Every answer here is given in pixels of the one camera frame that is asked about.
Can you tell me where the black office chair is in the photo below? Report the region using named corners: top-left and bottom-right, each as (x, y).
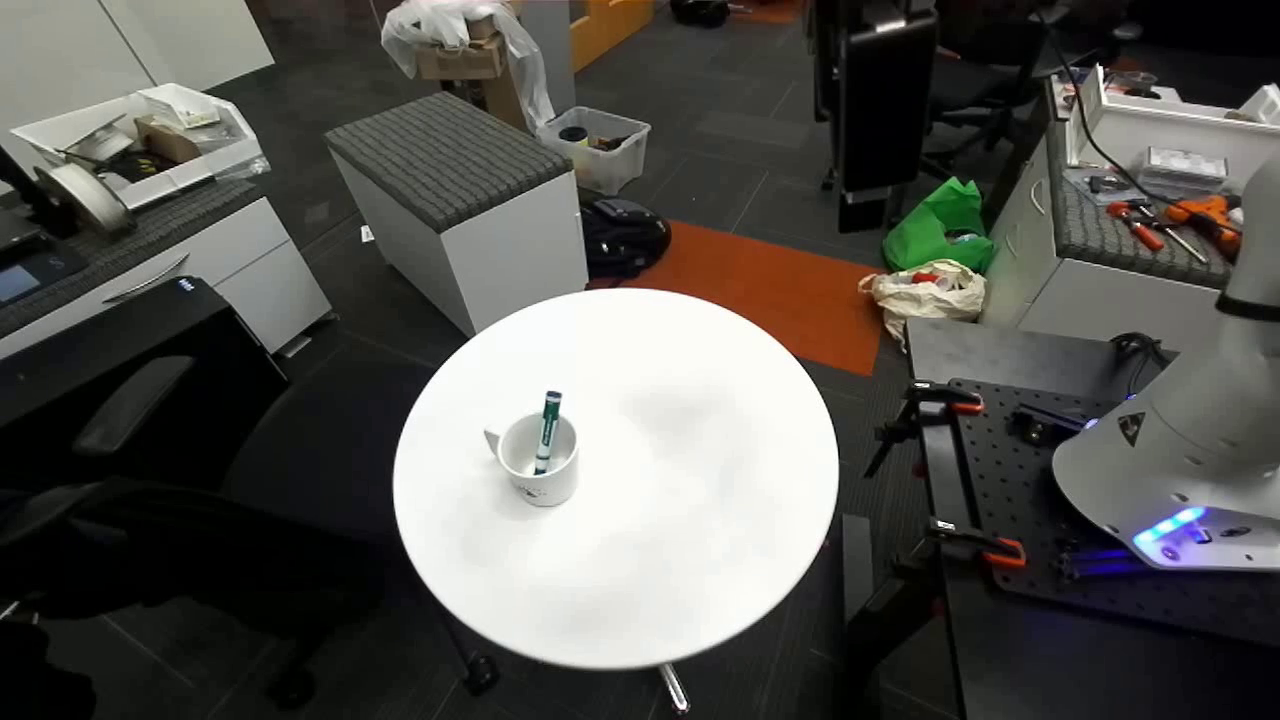
top-left (0, 278), bottom-right (412, 720)

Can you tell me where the beige printed bag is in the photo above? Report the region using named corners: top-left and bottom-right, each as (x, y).
top-left (861, 261), bottom-right (988, 339)

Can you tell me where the white side cabinet right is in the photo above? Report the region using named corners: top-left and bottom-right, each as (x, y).
top-left (983, 67), bottom-right (1280, 350)

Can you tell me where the black perforated robot base table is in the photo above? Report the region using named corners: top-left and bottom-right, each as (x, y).
top-left (919, 382), bottom-right (1280, 720)

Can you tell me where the white plastic bag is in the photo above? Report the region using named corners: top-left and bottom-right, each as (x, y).
top-left (378, 0), bottom-right (555, 133)

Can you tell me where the teal marker pen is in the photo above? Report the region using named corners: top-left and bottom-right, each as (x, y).
top-left (531, 390), bottom-right (564, 475)

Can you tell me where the green plastic bag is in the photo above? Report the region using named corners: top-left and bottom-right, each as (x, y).
top-left (884, 175), bottom-right (997, 274)

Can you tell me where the round white table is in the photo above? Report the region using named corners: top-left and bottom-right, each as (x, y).
top-left (391, 287), bottom-right (841, 674)

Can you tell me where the orange pliers tool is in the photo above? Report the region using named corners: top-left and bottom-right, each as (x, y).
top-left (1109, 194), bottom-right (1242, 261)

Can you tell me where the orange handled clamp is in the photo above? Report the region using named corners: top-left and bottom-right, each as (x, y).
top-left (927, 515), bottom-right (1026, 571)
top-left (863, 382), bottom-right (983, 475)

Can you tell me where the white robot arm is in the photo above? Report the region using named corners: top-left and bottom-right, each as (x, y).
top-left (1052, 156), bottom-right (1280, 571)

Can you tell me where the orange floor mat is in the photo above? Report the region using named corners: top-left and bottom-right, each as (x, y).
top-left (637, 222), bottom-right (884, 376)

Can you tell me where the black backpack on floor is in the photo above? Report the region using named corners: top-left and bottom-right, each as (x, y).
top-left (578, 195), bottom-right (670, 284)

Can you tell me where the clear plastic storage bin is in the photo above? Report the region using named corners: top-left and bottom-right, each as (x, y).
top-left (543, 104), bottom-right (652, 194)

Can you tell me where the white cabinet with grey cushion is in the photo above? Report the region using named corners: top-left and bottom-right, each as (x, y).
top-left (325, 94), bottom-right (587, 334)

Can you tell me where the white tray with clutter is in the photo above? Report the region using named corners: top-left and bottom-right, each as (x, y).
top-left (12, 83), bottom-right (264, 212)

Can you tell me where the white ceramic mug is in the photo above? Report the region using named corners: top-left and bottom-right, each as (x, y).
top-left (482, 417), bottom-right (578, 510)

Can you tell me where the orange handled clamp upper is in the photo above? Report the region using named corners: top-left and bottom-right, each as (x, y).
top-left (863, 382), bottom-right (983, 475)

